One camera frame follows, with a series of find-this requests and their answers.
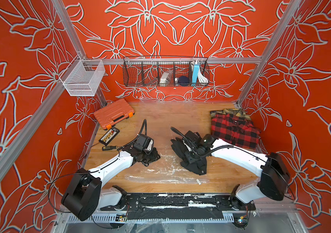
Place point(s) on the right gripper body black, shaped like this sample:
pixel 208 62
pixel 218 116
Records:
pixel 192 155

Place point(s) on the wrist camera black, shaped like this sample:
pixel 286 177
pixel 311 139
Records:
pixel 193 138
pixel 144 143

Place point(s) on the black screwdriver bit holder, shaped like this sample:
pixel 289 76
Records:
pixel 109 136

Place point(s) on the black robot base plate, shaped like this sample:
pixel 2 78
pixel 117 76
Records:
pixel 175 205

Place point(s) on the clear plastic wall bin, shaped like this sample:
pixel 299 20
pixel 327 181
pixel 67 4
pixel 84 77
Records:
pixel 80 80

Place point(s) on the white cable duct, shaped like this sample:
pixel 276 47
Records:
pixel 121 219

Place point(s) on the dark blue round object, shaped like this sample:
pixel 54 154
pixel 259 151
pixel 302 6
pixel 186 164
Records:
pixel 183 81

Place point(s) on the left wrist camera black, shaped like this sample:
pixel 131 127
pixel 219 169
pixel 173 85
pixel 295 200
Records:
pixel 144 143

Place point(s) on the orange tool case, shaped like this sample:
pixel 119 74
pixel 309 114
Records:
pixel 113 113

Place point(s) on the grey bagged item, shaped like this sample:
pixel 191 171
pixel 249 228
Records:
pixel 165 79

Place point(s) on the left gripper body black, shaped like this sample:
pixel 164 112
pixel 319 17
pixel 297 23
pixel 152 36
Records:
pixel 148 158

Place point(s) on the olive plaid shirt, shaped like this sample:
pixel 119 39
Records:
pixel 232 111

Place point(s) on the red black plaid shirt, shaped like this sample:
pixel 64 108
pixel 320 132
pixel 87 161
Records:
pixel 235 130

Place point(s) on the light blue box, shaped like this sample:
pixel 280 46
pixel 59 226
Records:
pixel 195 71

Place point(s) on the clear plastic vacuum bag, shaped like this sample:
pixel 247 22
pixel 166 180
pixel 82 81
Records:
pixel 184 116

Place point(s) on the black wire wall basket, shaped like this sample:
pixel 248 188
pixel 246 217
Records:
pixel 145 71

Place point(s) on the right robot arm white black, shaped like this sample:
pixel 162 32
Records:
pixel 272 175

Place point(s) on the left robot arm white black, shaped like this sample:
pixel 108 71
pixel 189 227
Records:
pixel 84 194

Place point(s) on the black yellow screwdriver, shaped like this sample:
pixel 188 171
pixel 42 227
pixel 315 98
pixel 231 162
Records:
pixel 108 148

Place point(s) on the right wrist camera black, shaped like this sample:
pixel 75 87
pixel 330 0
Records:
pixel 193 138

